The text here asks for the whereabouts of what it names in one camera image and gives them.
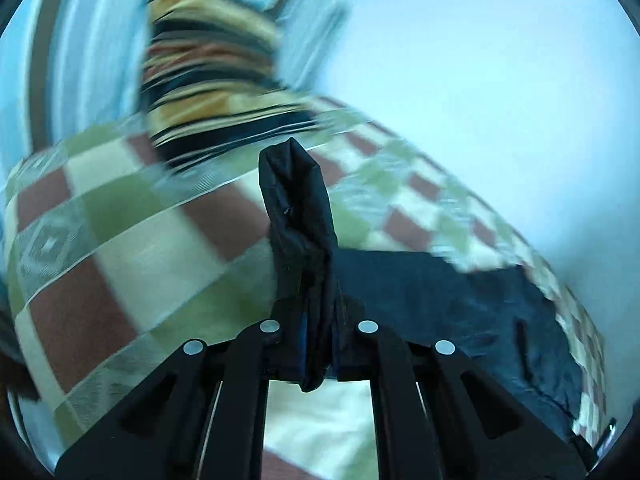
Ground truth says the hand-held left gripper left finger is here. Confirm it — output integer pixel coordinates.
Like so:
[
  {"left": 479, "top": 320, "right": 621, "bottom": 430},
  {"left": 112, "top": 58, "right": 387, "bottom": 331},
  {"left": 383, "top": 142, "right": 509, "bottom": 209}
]
[{"left": 54, "top": 300, "right": 309, "bottom": 480}]

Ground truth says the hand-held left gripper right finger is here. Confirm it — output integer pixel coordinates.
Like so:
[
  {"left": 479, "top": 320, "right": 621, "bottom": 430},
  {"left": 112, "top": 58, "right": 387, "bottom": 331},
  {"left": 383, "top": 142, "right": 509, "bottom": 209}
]
[{"left": 332, "top": 299, "right": 589, "bottom": 480}]

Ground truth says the black jacket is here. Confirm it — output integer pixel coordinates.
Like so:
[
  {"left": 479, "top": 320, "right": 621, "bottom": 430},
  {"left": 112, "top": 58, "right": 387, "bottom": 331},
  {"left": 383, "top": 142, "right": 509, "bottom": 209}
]
[{"left": 258, "top": 137, "right": 584, "bottom": 442}]

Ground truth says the checkered bedspread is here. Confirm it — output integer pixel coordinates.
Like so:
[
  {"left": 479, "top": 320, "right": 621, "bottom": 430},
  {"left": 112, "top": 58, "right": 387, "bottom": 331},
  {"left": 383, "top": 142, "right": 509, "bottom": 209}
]
[{"left": 5, "top": 95, "right": 609, "bottom": 480}]

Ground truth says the dark cloth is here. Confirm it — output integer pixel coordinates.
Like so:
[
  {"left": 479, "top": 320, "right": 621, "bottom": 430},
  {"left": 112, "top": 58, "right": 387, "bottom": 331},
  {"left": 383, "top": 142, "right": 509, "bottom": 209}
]
[{"left": 0, "top": 310, "right": 42, "bottom": 403}]

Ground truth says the striped light curtain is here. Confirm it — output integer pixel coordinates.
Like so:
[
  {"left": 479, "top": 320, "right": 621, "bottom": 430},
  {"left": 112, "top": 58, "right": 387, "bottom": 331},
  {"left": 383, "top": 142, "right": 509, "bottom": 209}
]
[{"left": 0, "top": 0, "right": 352, "bottom": 161}]

